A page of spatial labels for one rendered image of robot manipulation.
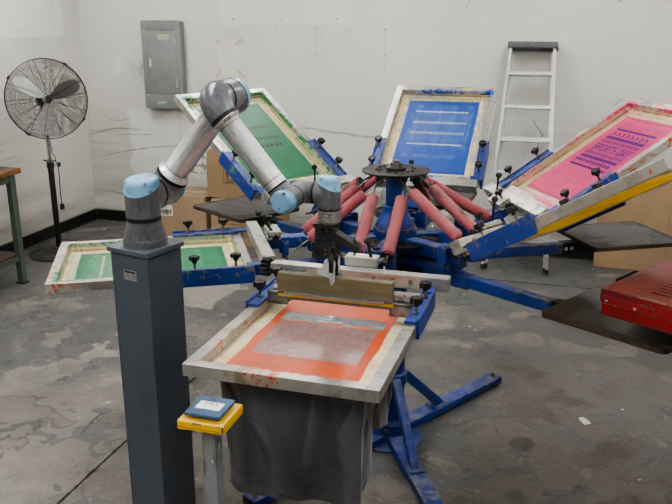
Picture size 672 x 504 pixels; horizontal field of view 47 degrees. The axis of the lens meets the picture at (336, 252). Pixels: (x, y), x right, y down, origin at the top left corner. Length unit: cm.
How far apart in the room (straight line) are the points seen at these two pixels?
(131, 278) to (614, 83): 469
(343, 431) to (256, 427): 28
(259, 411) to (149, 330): 56
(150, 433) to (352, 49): 457
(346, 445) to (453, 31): 478
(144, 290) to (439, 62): 443
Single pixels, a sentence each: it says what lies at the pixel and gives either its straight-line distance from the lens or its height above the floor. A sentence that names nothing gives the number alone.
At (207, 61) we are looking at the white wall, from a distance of 731.
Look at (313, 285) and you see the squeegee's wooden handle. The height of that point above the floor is 107.
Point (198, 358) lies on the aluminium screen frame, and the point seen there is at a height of 99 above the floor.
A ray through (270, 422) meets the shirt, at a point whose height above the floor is 79.
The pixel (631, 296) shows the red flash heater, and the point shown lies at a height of 110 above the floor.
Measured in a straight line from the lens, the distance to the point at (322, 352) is 241.
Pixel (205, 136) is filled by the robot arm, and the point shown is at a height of 156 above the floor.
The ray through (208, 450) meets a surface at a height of 85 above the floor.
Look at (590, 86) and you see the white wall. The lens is 657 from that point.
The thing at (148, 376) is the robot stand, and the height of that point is 75.
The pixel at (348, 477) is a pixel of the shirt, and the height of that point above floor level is 65.
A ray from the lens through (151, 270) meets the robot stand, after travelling 265.
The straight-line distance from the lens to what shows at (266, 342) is 248.
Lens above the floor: 194
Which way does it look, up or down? 17 degrees down
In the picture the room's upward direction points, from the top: straight up
